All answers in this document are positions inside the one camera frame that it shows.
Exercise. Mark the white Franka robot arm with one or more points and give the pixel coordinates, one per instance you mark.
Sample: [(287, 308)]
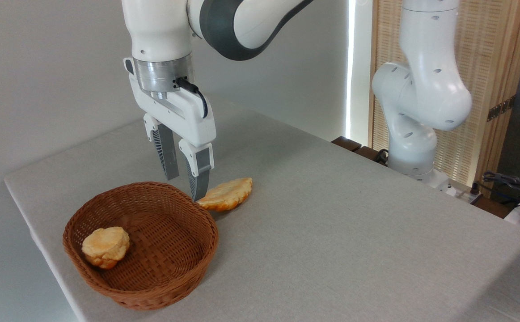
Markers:
[(420, 89)]

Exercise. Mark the dark wooden block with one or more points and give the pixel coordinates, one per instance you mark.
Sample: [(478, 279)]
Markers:
[(367, 153), (346, 143)]

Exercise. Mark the round thick bread roll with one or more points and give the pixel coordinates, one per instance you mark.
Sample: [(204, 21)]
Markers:
[(106, 247)]

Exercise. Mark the brown wicker basket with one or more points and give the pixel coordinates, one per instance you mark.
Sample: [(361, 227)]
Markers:
[(152, 268)]

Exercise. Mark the flat half-moon bread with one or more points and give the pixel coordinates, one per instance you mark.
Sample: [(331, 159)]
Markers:
[(226, 194)]

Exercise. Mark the wooden slatted screen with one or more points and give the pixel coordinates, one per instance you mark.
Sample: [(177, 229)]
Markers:
[(492, 53)]

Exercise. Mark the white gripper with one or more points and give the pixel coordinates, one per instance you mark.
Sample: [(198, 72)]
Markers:
[(183, 116)]

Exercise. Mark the black screen hinge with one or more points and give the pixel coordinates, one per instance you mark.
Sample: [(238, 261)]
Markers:
[(501, 108)]

